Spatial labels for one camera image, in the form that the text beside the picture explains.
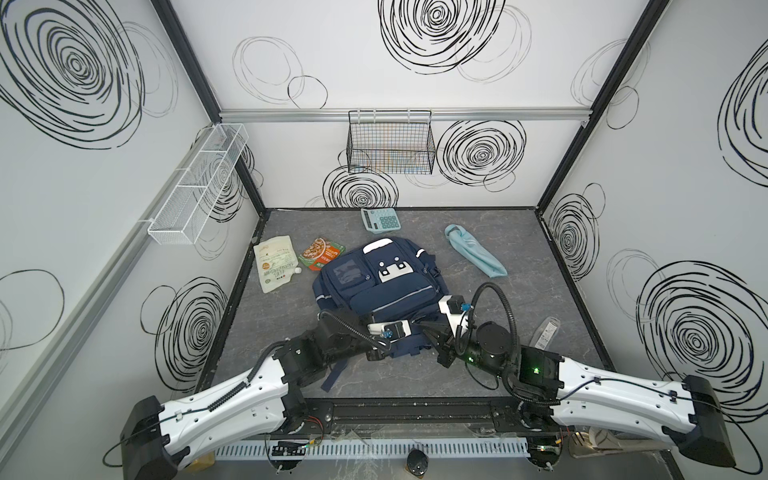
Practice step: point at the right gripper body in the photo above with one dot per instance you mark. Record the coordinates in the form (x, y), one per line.
(447, 335)

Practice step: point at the navy blue student backpack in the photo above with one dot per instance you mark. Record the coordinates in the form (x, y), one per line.
(388, 280)

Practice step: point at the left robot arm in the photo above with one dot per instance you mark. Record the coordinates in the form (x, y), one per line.
(159, 439)

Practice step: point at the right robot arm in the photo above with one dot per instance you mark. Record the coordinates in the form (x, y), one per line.
(553, 389)

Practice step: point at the orange green snack packet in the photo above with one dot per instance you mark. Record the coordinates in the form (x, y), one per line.
(320, 252)

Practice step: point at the clear plastic pencil case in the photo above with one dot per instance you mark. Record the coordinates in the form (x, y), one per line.
(545, 333)

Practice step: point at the white cream food pouch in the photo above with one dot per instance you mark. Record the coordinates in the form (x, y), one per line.
(276, 262)

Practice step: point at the light blue fabric pouch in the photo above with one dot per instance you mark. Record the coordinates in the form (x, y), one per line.
(466, 245)

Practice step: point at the black round knob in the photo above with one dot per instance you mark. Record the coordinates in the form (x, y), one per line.
(417, 463)

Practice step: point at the teal calculator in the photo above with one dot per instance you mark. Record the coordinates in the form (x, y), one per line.
(380, 220)

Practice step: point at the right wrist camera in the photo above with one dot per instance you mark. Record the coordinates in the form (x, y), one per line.
(456, 310)

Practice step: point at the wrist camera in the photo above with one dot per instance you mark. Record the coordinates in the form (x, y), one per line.
(456, 310)
(391, 331)

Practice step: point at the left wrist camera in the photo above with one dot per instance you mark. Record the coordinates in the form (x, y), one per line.
(391, 331)

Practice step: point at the white slotted cable duct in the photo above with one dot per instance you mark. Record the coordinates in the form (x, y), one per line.
(354, 449)

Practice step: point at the white wire wall shelf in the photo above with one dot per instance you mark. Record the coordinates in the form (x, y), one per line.
(191, 202)

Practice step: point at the black wire wall basket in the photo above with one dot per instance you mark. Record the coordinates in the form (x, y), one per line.
(390, 141)

